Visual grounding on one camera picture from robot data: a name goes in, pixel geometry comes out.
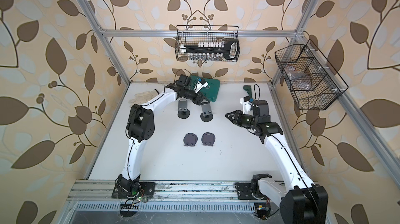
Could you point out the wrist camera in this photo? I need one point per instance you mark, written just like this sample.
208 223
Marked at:
247 104
201 83

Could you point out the white work glove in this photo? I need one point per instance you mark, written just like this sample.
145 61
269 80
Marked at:
143 97

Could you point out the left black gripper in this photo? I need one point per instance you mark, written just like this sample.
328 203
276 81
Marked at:
194 96

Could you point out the green black hand tool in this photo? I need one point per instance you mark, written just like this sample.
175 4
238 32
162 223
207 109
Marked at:
248 90

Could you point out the purple phone stand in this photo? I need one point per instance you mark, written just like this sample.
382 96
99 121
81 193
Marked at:
190 140
208 139

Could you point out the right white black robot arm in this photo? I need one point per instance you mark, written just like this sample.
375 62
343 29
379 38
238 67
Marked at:
299 199

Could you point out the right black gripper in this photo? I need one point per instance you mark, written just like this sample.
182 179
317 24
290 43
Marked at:
237 120

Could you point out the clear plastic bag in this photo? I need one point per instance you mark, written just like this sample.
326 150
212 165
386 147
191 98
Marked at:
299 81

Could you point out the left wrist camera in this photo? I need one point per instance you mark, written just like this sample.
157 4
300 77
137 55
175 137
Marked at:
201 83

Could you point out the black wire basket back wall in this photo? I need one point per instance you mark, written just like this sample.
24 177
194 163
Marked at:
190 34

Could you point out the black socket set holder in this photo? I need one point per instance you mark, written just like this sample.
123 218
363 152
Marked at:
224 50

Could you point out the black wire basket wall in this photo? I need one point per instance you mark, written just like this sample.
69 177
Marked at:
312 80
190 34

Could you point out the black phone stand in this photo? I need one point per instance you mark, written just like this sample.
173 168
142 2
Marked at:
183 111
206 115

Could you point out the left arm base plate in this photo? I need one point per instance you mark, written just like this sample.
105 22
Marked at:
138 190

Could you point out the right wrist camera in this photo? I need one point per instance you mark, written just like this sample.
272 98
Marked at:
247 104

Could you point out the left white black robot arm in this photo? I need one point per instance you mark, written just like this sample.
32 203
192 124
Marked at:
141 126

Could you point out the black wire basket right wall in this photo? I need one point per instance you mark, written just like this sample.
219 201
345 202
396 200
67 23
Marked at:
312 80

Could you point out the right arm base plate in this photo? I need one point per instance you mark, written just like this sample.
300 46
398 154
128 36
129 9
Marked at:
260 190

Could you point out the green plastic tool case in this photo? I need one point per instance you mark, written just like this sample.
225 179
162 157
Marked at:
211 91

